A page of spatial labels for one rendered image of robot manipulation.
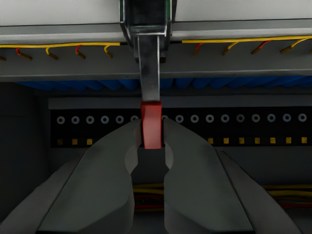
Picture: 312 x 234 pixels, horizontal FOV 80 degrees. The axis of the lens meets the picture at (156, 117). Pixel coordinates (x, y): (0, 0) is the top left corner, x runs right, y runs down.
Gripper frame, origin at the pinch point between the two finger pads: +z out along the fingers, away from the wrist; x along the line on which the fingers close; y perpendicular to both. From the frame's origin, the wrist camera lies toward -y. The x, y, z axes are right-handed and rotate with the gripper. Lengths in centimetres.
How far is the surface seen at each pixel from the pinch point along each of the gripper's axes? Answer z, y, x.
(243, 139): 9.9, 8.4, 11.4
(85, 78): 3.6, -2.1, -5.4
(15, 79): 3.5, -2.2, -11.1
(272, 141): 9.8, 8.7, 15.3
